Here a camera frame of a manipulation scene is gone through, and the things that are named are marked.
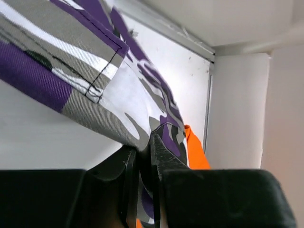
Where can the purple camouflage garment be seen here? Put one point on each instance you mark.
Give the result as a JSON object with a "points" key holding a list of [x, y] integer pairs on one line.
{"points": [[79, 58]]}

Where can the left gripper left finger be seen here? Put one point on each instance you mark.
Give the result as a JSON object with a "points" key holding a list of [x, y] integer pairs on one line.
{"points": [[114, 190]]}

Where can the orange cloth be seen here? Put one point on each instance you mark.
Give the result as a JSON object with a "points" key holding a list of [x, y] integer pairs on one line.
{"points": [[197, 160]]}

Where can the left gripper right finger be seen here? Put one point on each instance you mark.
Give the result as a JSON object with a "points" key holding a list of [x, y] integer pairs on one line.
{"points": [[165, 167]]}

